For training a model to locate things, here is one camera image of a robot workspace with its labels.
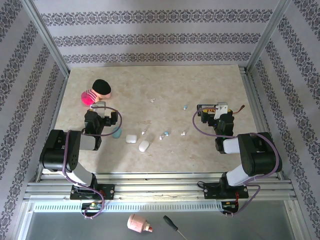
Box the aluminium mounting rail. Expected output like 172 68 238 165
23 172 298 202

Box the pink plastic bottle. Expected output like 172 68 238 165
127 213 154 234

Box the light blue foam block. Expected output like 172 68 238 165
111 126 123 139

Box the aluminium side rail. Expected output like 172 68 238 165
34 72 70 182
238 65 286 181

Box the white slotted cable duct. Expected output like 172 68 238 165
32 201 223 213

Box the black handled screwdriver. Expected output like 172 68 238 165
163 215 187 240

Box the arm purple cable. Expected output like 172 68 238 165
191 109 283 218
61 105 123 221

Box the pink plush doll black hat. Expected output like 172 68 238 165
80 78 113 107

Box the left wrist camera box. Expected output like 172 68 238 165
89 101 107 118

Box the grey metal shelf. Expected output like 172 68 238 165
18 201 301 240

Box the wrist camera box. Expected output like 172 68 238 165
214 101 229 120
89 101 107 118

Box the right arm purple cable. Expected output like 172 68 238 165
191 109 283 218

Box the aluminium frame post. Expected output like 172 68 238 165
21 0 71 77
245 0 295 75

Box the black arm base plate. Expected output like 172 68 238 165
70 183 116 201
203 182 250 200

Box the white oval charging case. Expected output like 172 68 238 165
138 140 150 153

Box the black battery pack red wire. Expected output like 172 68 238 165
196 104 246 117

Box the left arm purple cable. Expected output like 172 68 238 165
61 105 123 221

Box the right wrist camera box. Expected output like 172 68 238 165
214 101 229 120

